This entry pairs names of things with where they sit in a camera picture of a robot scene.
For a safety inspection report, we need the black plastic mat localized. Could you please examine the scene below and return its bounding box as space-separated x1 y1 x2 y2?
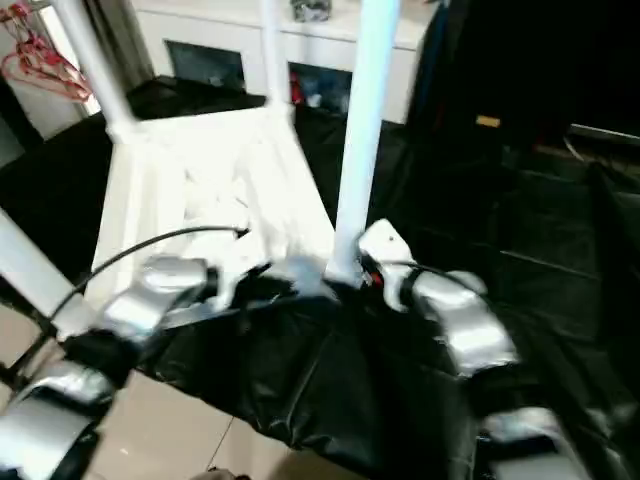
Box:
0 78 640 480

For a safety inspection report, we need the black metal table frame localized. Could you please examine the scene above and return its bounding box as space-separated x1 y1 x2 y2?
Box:
0 290 63 393

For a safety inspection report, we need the white plastic table top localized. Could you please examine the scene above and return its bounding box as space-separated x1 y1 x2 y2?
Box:
55 105 361 336

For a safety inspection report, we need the grey curtain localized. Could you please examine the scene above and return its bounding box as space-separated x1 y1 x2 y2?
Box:
85 0 157 87

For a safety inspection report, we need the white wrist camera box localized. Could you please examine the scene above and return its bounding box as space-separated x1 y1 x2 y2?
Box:
358 218 417 313
210 230 277 307

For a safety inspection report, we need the white cabinet with glass doors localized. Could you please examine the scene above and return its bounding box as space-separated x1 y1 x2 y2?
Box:
135 0 437 127

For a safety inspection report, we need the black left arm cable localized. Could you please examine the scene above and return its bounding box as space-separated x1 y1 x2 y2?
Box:
58 225 251 323

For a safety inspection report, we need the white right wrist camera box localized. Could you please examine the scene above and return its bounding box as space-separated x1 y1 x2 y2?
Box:
358 218 417 313

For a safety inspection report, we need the dark object on cabinet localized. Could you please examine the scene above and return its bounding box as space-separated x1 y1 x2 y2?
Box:
290 0 334 24

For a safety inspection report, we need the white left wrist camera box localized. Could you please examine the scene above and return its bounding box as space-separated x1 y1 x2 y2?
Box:
210 230 277 307

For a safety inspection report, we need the black horizontal rail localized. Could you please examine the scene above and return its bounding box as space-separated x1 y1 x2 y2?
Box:
568 125 640 153

